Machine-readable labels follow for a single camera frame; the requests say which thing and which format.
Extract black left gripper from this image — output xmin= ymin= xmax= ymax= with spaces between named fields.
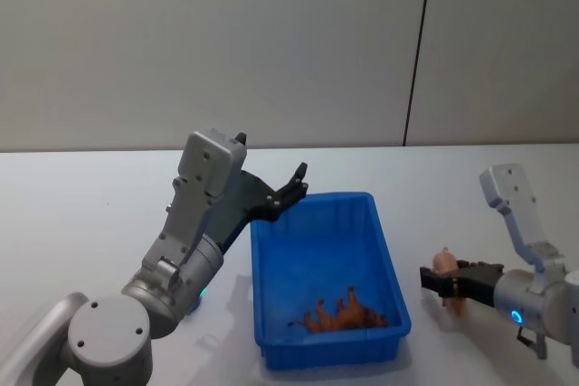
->
xmin=202 ymin=132 xmax=310 ymax=256

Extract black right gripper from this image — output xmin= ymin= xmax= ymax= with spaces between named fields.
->
xmin=419 ymin=259 xmax=507 ymax=306

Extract pink toy pig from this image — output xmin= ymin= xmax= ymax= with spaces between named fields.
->
xmin=431 ymin=246 xmax=468 ymax=317

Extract blue plastic bin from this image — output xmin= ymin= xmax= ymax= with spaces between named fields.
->
xmin=250 ymin=191 xmax=413 ymax=372

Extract orange toy horse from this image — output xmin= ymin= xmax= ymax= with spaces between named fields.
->
xmin=287 ymin=285 xmax=390 ymax=335

